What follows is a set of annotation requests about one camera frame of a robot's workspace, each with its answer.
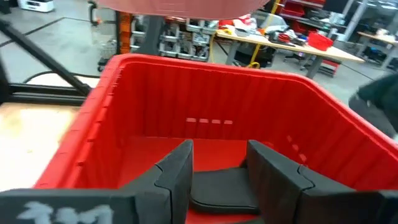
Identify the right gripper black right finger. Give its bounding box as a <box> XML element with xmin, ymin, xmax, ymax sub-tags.
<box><xmin>247</xmin><ymin>139</ymin><xmax>398</xmax><ymax>224</ymax></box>

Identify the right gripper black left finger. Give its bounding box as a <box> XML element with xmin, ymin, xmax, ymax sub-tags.
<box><xmin>0</xmin><ymin>139</ymin><xmax>194</xmax><ymax>224</ymax></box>

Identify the black slide sandal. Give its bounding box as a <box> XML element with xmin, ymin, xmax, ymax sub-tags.
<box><xmin>188</xmin><ymin>167</ymin><xmax>261</xmax><ymax>216</ymax></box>

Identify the pink slide sandal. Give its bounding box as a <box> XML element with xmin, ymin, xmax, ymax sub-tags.
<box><xmin>98</xmin><ymin>0</ymin><xmax>272</xmax><ymax>21</ymax></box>

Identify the large red plastic bin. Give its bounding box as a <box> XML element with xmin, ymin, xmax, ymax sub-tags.
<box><xmin>33</xmin><ymin>52</ymin><xmax>398</xmax><ymax>224</ymax></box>

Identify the small red bin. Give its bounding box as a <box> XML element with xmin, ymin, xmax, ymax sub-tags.
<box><xmin>307</xmin><ymin>32</ymin><xmax>334</xmax><ymax>52</ymax></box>

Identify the storage bin rack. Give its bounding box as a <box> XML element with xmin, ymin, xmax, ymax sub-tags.
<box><xmin>130</xmin><ymin>17</ymin><xmax>218</xmax><ymax>62</ymax></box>

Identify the wooden workbench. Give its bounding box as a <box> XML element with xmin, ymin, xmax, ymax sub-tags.
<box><xmin>214</xmin><ymin>27</ymin><xmax>366</xmax><ymax>80</ymax></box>
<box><xmin>357</xmin><ymin>30</ymin><xmax>398</xmax><ymax>69</ymax></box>

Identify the dark grey column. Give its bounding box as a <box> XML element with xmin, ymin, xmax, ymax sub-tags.
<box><xmin>136</xmin><ymin>15</ymin><xmax>165</xmax><ymax>57</ymax></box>

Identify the white box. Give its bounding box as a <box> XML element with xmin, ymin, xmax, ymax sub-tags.
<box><xmin>17</xmin><ymin>0</ymin><xmax>55</xmax><ymax>13</ymax></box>

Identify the black table frame rail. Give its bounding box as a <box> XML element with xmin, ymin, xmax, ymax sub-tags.
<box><xmin>6</xmin><ymin>83</ymin><xmax>91</xmax><ymax>105</ymax></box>

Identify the yellow cable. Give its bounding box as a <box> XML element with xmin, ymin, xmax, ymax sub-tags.
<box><xmin>247</xmin><ymin>0</ymin><xmax>280</xmax><ymax>69</ymax></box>

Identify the orange post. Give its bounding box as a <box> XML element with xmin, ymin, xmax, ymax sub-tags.
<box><xmin>117</xmin><ymin>12</ymin><xmax>134</xmax><ymax>55</ymax></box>

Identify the black diagonal frame brace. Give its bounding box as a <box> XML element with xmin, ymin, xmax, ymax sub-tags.
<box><xmin>0</xmin><ymin>18</ymin><xmax>93</xmax><ymax>96</ymax></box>

